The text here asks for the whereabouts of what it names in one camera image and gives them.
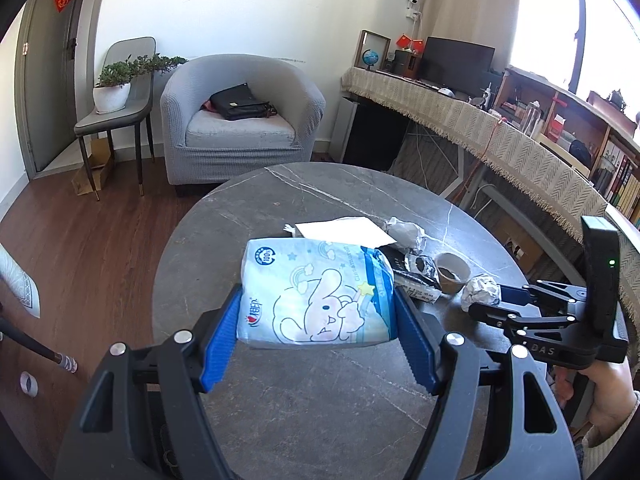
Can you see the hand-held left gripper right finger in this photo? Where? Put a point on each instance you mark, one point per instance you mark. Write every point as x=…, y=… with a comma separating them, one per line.
x=415, y=347

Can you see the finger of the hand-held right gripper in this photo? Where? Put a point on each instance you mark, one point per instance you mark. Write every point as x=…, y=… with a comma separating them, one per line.
x=512, y=294
x=500, y=316

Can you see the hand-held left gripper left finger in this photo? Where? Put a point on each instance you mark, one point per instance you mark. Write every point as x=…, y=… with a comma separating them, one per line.
x=224, y=332

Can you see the white paper ball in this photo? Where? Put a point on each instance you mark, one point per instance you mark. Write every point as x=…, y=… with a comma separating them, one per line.
x=480, y=290

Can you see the black snack packet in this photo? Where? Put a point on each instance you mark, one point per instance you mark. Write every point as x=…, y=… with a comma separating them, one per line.
x=417, y=280

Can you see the blue cartoon tissue pack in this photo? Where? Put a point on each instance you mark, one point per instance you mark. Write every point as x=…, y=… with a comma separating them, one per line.
x=315, y=295

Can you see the person's right forearm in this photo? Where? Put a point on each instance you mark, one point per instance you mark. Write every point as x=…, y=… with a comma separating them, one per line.
x=607, y=447

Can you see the person's right hand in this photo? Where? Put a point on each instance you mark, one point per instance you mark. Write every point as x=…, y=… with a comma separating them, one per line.
x=615, y=392

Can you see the brown paper cup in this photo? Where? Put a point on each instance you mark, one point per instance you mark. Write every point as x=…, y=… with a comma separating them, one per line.
x=452, y=272

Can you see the crumpled clear plastic wrap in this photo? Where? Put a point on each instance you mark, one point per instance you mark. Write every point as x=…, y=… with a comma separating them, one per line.
x=406, y=232

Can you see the white paper sheet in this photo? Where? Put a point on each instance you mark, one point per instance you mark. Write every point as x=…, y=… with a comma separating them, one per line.
x=340, y=232

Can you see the desk with beige fringed cloth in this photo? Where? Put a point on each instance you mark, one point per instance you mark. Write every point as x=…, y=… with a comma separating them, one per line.
x=500, y=140

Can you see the wooden bookshelf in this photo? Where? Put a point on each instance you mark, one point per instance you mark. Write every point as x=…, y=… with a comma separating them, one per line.
x=600, y=125

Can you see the glass jar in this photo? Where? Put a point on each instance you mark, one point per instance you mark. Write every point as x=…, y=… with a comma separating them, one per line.
x=532, y=119

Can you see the black pole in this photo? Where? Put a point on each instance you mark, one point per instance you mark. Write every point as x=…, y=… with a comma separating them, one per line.
x=35, y=347

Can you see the white model plane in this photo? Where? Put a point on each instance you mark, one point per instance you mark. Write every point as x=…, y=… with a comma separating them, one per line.
x=483, y=96

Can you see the white tape roll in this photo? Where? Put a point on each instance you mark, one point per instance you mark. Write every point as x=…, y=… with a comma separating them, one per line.
x=29, y=384

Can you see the grey armchair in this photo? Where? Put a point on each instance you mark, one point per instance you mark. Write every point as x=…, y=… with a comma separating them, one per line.
x=240, y=130

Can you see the cardboard box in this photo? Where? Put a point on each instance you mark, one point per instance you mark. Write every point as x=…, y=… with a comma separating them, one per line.
x=97, y=167

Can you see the white patterned paper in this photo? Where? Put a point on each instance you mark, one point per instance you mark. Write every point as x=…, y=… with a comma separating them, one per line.
x=17, y=282

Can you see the black leather bag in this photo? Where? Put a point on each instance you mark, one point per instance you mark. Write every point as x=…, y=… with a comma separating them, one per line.
x=239, y=102

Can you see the grey dining chair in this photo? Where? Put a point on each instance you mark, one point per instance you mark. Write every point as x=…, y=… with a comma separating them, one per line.
x=117, y=120

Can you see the black monitor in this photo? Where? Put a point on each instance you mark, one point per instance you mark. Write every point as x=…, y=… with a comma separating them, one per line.
x=457, y=62

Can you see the wooden speaker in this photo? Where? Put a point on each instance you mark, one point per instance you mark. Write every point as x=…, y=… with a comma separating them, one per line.
x=405, y=64

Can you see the potted plant in white pot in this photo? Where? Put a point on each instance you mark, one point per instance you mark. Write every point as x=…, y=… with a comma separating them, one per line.
x=112, y=92

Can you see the small red flags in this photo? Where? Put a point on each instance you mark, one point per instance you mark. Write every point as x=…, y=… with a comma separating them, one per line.
x=410, y=42

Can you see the small blue globe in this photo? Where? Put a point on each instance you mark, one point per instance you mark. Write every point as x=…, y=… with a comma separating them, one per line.
x=370, y=58

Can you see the grey door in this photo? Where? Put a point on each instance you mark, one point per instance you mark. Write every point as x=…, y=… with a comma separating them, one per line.
x=50, y=85

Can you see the wooden picture frame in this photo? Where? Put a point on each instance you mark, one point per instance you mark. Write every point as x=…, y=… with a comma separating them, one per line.
x=372, y=40

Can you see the white security camera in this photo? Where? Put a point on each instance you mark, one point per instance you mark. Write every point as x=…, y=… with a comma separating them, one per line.
x=415, y=2

